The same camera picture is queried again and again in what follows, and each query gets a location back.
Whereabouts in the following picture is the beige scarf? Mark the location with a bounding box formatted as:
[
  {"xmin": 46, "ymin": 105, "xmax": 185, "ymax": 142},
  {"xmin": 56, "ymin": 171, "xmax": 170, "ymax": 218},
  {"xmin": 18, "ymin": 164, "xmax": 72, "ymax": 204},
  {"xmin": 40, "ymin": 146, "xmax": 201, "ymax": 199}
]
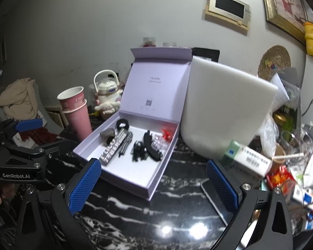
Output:
[{"xmin": 0, "ymin": 77, "xmax": 39, "ymax": 121}]

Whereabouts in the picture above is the white printed paper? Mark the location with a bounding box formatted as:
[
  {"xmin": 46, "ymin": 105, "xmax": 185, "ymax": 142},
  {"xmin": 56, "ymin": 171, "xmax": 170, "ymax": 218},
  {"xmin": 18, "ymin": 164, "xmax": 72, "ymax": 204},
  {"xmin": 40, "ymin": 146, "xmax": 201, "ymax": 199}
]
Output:
[{"xmin": 270, "ymin": 72, "xmax": 290, "ymax": 112}]

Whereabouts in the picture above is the black box with white lettering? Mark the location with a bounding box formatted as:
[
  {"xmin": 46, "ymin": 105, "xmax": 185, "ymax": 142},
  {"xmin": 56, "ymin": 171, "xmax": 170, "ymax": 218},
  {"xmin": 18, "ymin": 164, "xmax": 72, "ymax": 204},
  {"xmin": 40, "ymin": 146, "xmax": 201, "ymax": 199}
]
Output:
[{"xmin": 99, "ymin": 129, "xmax": 128, "ymax": 166}]

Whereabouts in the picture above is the clear plastic bag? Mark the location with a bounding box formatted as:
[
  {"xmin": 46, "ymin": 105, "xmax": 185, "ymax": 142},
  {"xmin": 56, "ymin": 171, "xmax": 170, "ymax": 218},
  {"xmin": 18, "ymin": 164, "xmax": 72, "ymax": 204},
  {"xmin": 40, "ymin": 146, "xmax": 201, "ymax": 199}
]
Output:
[{"xmin": 257, "ymin": 115, "xmax": 279, "ymax": 151}]

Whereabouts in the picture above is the green packaged box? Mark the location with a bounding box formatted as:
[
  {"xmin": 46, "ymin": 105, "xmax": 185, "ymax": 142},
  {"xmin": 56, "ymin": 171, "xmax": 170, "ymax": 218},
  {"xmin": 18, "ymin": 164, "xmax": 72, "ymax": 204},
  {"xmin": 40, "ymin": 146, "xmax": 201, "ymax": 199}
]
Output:
[{"xmin": 273, "ymin": 109, "xmax": 295, "ymax": 131}]

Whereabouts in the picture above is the white stick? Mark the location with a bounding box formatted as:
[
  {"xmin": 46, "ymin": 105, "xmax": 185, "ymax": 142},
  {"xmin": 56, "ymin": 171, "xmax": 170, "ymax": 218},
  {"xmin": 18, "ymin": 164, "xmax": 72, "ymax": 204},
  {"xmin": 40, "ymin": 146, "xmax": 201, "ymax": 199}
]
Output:
[{"xmin": 273, "ymin": 153, "xmax": 304, "ymax": 160}]

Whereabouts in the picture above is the pink paper cup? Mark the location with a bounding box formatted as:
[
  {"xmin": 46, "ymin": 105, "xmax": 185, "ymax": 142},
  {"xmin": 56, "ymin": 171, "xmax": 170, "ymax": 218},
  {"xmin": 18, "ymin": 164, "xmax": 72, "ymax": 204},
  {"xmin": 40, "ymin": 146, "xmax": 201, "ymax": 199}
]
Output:
[
  {"xmin": 62, "ymin": 99, "xmax": 93, "ymax": 141},
  {"xmin": 57, "ymin": 86, "xmax": 85, "ymax": 112}
]

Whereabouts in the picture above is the lavender gift box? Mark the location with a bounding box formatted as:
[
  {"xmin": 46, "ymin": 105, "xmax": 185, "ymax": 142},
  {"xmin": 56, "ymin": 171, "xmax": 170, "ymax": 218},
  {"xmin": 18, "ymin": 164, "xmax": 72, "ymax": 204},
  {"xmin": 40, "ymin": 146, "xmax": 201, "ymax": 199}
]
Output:
[{"xmin": 73, "ymin": 47, "xmax": 193, "ymax": 200}]

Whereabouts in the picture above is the clear plastic hair clip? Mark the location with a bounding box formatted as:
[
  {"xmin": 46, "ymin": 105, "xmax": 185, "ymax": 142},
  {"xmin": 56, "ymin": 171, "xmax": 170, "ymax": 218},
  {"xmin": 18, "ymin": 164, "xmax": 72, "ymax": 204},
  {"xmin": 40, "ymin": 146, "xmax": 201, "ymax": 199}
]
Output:
[{"xmin": 151, "ymin": 134, "xmax": 170, "ymax": 150}]

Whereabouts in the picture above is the white foam block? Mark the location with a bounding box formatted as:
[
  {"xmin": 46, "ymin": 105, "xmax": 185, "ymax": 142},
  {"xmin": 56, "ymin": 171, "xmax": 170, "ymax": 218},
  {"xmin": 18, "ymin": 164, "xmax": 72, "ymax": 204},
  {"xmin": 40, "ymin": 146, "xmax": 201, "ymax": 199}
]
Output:
[{"xmin": 180, "ymin": 55, "xmax": 279, "ymax": 159}]

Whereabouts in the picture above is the gold framed picture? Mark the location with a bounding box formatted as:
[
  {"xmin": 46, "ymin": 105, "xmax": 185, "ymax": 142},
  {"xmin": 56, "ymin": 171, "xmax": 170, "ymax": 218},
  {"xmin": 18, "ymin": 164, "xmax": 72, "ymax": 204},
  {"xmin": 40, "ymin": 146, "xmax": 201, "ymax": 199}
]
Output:
[{"xmin": 258, "ymin": 0, "xmax": 312, "ymax": 45}]

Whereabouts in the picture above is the small black claw clip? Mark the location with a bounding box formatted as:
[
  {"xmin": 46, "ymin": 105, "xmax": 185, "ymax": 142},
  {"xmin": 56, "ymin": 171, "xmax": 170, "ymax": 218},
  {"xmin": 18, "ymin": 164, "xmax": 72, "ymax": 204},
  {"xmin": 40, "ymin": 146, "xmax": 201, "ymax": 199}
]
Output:
[{"xmin": 130, "ymin": 141, "xmax": 148, "ymax": 162}]

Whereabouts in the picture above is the blue white small box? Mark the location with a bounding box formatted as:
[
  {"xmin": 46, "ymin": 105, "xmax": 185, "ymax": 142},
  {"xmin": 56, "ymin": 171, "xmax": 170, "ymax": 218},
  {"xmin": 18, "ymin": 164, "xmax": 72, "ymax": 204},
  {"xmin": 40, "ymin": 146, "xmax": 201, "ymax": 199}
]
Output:
[{"xmin": 301, "ymin": 190, "xmax": 313, "ymax": 206}]

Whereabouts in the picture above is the red plaid cloth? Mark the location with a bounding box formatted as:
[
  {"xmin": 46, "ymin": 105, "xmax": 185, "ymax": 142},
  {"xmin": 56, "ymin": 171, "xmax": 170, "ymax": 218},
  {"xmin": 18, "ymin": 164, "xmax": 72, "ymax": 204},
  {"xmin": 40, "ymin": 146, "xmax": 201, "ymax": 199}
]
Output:
[{"xmin": 18, "ymin": 126, "xmax": 59, "ymax": 146}]

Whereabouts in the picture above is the red propeller hair clip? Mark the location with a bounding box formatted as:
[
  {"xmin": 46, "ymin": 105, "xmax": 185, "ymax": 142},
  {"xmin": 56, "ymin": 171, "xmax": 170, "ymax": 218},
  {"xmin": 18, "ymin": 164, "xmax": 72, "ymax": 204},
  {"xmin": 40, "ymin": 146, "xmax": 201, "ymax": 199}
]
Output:
[{"xmin": 160, "ymin": 127, "xmax": 174, "ymax": 141}]

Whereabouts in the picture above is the green white medicine box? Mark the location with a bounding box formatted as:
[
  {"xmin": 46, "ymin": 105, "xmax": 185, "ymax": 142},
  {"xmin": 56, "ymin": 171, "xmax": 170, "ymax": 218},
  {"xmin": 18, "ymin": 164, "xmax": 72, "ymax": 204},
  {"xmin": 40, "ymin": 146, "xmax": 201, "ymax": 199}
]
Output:
[{"xmin": 221, "ymin": 139, "xmax": 273, "ymax": 178}]

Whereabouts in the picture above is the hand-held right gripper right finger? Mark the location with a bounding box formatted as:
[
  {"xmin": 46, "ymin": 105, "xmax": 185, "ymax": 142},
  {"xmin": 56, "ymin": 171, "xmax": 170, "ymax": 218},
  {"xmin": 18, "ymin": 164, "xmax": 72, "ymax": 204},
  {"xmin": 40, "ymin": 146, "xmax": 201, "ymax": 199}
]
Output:
[{"xmin": 206, "ymin": 159, "xmax": 295, "ymax": 250}]

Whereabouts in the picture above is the brown paper cup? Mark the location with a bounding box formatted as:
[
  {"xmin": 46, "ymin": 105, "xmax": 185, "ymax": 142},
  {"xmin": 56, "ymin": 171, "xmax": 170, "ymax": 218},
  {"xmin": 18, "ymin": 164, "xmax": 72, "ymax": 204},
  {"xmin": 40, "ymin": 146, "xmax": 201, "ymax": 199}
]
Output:
[{"xmin": 271, "ymin": 143, "xmax": 285, "ymax": 167}]

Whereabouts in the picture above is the grey chair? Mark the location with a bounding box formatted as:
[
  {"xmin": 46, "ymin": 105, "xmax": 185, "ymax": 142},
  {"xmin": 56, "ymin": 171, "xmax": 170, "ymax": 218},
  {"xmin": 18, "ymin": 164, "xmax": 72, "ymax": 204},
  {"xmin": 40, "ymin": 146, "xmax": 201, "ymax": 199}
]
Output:
[{"xmin": 0, "ymin": 83, "xmax": 63, "ymax": 146}]

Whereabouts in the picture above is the white cartoon dog teapot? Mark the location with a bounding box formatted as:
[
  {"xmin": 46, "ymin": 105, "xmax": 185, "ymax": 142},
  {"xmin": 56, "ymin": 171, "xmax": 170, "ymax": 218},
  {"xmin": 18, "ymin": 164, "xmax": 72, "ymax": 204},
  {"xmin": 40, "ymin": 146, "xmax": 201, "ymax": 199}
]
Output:
[{"xmin": 93, "ymin": 69, "xmax": 124, "ymax": 121}]

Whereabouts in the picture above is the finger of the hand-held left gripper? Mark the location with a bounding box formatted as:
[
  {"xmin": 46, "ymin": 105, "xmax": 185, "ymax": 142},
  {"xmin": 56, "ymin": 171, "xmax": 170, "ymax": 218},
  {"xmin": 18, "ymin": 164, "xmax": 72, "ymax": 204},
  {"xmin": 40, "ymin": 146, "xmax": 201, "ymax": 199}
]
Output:
[
  {"xmin": 4, "ymin": 138, "xmax": 69, "ymax": 162},
  {"xmin": 0, "ymin": 118, "xmax": 43, "ymax": 146}
]

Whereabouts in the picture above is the black flat item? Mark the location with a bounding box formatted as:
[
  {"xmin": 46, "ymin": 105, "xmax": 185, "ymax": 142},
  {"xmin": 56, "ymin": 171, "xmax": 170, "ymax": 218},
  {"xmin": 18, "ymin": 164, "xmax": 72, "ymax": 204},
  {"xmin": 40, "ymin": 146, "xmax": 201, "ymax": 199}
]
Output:
[{"xmin": 192, "ymin": 47, "xmax": 221, "ymax": 63}]

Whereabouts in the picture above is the black smartphone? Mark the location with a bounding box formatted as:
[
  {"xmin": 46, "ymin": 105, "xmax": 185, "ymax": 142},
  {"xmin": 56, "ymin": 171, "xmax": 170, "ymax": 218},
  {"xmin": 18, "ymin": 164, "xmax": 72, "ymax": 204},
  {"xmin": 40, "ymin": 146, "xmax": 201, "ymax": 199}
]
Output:
[{"xmin": 200, "ymin": 180, "xmax": 235, "ymax": 226}]

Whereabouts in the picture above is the wall intercom panel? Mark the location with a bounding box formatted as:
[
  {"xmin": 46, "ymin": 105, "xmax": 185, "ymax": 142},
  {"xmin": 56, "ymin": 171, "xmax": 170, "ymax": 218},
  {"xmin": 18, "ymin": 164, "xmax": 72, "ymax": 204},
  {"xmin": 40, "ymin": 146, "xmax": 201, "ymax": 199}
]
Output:
[{"xmin": 205, "ymin": 0, "xmax": 251, "ymax": 33}]

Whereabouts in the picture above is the large black toothed hair clip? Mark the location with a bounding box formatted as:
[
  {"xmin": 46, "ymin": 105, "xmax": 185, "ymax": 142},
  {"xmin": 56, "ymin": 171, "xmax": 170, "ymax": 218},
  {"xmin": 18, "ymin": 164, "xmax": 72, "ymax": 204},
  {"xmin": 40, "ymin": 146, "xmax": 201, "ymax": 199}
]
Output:
[{"xmin": 143, "ymin": 130, "xmax": 163, "ymax": 161}]

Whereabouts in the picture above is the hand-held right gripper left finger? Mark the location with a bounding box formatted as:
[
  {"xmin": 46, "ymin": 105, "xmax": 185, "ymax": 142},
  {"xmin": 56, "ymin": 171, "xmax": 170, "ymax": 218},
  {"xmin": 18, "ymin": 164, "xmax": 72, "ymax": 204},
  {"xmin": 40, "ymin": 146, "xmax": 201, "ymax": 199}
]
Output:
[{"xmin": 14, "ymin": 158, "xmax": 103, "ymax": 250}]

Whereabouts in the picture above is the dark shiny rectangular case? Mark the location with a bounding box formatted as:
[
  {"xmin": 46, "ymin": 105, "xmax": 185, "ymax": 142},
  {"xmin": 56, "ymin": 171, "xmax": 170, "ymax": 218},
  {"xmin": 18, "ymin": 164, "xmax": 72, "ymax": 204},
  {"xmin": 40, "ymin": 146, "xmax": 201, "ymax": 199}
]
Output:
[{"xmin": 100, "ymin": 129, "xmax": 116, "ymax": 146}]

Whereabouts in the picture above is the round woven trivet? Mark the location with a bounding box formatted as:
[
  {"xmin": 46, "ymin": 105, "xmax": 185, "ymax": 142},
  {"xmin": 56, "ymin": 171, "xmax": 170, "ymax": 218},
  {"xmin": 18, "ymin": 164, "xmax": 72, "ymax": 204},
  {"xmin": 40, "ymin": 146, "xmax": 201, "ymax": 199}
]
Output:
[{"xmin": 258, "ymin": 45, "xmax": 291, "ymax": 80}]

